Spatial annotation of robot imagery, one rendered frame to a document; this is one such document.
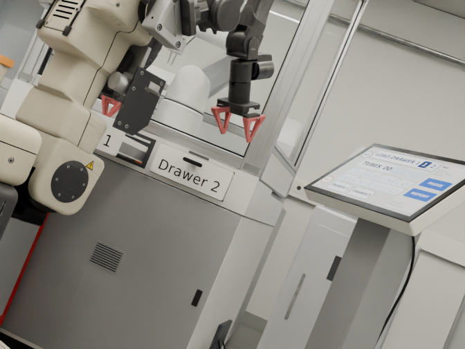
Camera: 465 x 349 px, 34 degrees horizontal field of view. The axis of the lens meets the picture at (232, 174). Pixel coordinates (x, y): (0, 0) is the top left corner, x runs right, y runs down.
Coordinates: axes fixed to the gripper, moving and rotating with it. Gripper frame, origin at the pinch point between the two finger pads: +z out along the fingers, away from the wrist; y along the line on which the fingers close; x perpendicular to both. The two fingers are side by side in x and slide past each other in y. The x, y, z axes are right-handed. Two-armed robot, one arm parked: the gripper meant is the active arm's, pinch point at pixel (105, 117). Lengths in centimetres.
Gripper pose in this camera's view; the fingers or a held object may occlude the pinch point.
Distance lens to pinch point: 259.0
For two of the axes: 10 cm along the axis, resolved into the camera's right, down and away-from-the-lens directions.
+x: 9.0, 3.7, -2.2
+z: -3.9, 9.2, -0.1
